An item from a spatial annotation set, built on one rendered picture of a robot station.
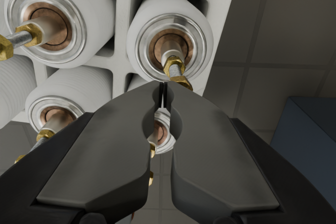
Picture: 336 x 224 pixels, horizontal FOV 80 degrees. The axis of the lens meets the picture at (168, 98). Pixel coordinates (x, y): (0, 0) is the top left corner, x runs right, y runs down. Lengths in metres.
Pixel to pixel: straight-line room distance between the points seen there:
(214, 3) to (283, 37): 0.28
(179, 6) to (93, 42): 0.10
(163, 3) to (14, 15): 0.14
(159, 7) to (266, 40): 0.35
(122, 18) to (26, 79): 0.17
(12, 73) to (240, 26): 0.43
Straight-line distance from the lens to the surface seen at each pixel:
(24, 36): 0.21
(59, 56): 0.25
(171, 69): 0.17
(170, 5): 0.21
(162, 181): 0.76
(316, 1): 0.56
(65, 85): 0.28
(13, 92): 0.34
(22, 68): 0.37
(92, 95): 0.29
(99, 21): 0.24
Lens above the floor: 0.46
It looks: 60 degrees down
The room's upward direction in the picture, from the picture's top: 180 degrees counter-clockwise
